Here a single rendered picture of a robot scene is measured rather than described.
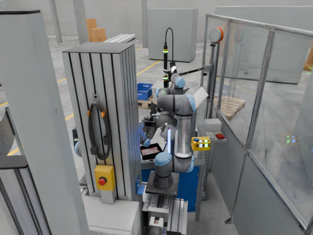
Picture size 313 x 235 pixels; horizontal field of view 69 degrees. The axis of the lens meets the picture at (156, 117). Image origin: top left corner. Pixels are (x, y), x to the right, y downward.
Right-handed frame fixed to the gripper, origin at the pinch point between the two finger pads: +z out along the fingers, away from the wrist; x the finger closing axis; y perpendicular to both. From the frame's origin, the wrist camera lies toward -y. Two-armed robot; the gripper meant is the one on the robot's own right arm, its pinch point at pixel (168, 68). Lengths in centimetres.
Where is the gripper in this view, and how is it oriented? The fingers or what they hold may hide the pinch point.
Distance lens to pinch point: 209.6
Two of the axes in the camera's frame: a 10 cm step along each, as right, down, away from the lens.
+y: 0.1, 8.9, 4.6
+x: 9.7, -1.2, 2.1
